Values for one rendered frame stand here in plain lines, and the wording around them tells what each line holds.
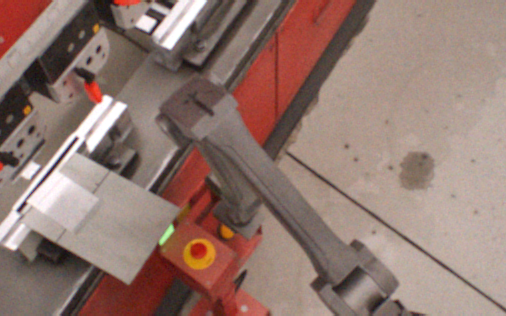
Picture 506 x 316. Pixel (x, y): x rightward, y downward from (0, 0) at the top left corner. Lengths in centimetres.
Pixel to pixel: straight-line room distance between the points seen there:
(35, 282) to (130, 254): 25
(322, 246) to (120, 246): 51
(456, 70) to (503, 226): 65
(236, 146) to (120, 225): 52
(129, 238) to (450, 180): 148
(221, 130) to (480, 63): 204
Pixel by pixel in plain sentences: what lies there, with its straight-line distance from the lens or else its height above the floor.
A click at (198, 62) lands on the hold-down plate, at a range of 170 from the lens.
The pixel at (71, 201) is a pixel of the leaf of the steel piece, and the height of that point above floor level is 100.
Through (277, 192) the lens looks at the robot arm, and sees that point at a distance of 99.
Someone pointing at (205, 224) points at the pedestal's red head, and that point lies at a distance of 167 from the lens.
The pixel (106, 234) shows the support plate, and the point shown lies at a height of 100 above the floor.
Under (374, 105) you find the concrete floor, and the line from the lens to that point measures 272.
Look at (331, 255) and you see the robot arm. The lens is 104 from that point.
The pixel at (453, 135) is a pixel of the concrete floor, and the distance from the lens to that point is 270.
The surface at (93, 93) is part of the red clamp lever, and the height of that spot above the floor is 120.
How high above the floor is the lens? 229
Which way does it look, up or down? 63 degrees down
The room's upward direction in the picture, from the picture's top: 4 degrees counter-clockwise
